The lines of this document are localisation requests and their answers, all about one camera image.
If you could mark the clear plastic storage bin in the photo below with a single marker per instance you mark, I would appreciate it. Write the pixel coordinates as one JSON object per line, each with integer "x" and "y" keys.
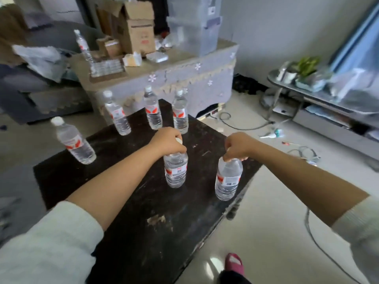
{"x": 194, "y": 23}

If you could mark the small white box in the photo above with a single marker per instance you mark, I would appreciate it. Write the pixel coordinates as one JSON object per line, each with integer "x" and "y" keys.
{"x": 157, "y": 56}

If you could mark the person's right fingers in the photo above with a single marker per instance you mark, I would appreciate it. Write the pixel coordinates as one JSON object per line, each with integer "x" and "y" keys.
{"x": 234, "y": 156}

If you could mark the pink slipper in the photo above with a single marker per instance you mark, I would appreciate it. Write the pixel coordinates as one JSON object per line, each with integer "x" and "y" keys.
{"x": 234, "y": 263}

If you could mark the person's left forearm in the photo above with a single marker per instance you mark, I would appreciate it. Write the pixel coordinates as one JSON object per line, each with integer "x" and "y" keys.
{"x": 117, "y": 181}

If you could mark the dark wooden low table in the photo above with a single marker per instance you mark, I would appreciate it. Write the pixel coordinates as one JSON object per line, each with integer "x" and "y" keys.
{"x": 148, "y": 204}

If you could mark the clear water bottle red label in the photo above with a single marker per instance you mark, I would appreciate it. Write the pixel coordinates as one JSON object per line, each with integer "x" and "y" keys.
{"x": 152, "y": 109}
{"x": 180, "y": 114}
{"x": 117, "y": 114}
{"x": 227, "y": 180}
{"x": 176, "y": 170}
{"x": 83, "y": 45}
{"x": 75, "y": 142}

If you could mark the white plastic bag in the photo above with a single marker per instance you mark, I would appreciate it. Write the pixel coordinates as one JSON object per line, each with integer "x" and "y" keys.
{"x": 40, "y": 60}

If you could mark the pack of clear water bottles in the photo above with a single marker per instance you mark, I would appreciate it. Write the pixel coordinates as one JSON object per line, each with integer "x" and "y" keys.
{"x": 106, "y": 67}

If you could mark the person's right forearm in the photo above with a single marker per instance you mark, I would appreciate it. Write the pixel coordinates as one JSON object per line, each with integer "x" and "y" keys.
{"x": 308, "y": 186}

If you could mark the grey cloth covered table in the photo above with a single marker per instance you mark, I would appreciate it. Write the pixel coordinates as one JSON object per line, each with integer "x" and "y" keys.
{"x": 177, "y": 79}

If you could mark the person's dark trouser leg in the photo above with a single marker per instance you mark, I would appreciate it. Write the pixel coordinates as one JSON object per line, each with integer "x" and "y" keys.
{"x": 234, "y": 278}

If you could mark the small brown cardboard box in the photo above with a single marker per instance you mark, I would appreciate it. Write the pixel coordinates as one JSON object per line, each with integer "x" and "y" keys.
{"x": 110, "y": 47}

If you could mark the open brown cardboard box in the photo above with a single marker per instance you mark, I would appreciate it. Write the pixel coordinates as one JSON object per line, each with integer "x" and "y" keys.
{"x": 134, "y": 29}

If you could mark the crumpled white tissue packet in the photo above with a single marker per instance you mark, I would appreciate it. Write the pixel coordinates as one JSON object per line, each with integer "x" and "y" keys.
{"x": 132, "y": 59}

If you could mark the person's left fingers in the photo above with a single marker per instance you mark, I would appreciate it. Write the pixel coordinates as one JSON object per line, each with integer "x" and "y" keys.
{"x": 180, "y": 146}

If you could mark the grey sofa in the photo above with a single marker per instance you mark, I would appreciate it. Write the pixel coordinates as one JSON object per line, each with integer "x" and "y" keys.
{"x": 35, "y": 70}

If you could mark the person's left hand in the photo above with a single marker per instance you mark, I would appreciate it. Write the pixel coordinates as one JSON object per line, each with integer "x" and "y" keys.
{"x": 164, "y": 141}

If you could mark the white and teal toothbrush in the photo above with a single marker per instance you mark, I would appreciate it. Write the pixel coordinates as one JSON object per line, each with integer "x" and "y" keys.
{"x": 272, "y": 134}

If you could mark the grey glass media console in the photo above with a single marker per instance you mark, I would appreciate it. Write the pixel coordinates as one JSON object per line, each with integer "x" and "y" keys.
{"x": 328, "y": 112}

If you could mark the green potted plant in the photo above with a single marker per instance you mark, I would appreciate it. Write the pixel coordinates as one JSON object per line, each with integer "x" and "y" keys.
{"x": 308, "y": 66}

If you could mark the small white pot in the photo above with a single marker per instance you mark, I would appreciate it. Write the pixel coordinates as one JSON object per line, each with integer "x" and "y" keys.
{"x": 288, "y": 76}

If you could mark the person's right hand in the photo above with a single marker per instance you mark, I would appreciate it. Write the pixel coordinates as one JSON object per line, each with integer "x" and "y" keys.
{"x": 238, "y": 145}

